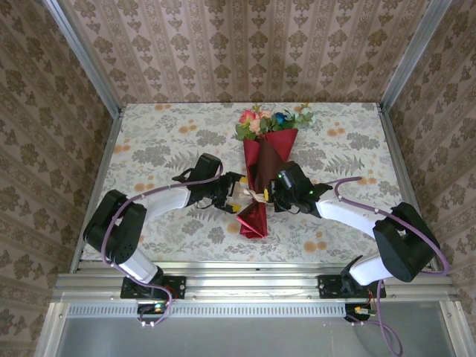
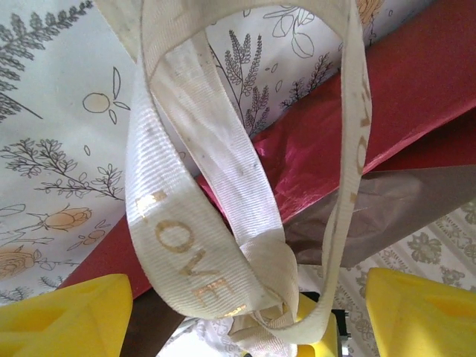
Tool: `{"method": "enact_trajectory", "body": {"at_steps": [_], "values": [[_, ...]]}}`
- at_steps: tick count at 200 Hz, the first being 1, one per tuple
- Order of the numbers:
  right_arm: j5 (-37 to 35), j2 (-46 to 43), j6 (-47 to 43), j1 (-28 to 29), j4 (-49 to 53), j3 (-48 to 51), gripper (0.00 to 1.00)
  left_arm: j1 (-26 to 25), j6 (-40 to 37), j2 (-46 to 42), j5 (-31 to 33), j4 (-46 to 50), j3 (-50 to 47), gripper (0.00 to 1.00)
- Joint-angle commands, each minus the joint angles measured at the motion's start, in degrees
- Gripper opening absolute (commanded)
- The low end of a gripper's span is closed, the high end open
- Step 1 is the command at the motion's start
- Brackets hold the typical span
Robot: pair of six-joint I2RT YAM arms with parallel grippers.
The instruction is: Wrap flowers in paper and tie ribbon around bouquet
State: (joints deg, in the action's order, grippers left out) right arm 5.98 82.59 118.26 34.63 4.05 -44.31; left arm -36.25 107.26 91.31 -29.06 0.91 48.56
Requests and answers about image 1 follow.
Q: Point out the beige ribbon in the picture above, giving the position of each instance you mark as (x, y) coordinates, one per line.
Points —
(245, 193)

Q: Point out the dark red wrapping paper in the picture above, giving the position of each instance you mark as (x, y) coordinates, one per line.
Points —
(282, 143)

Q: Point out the peach artificial rose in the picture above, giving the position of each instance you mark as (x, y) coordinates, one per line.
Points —
(256, 126)

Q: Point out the artificial flower bunch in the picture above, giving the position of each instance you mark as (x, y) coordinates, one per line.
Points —
(246, 117)

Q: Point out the blue artificial rose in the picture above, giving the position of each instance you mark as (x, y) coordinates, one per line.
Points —
(279, 120)

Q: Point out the pale white artificial flower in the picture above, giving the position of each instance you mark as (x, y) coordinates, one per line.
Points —
(306, 111)

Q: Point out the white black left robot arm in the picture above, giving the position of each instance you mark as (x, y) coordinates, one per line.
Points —
(111, 227)

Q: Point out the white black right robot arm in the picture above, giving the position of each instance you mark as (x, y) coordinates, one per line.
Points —
(405, 245)

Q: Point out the floral print tablecloth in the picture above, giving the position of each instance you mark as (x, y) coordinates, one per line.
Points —
(178, 122)

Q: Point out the small black controller board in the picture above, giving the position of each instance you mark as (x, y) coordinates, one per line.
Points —
(359, 310)
(148, 309)

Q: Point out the grey metal panel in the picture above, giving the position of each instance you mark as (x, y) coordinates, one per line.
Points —
(241, 338)

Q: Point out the aluminium extrusion rail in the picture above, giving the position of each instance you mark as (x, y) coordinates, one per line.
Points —
(253, 286)

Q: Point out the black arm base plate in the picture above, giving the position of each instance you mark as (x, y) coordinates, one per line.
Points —
(178, 286)
(329, 286)

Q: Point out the aluminium table side rail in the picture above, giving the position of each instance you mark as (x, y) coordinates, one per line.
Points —
(396, 148)
(111, 139)

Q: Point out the aluminium frame post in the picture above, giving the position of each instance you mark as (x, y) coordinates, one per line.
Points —
(416, 52)
(83, 56)

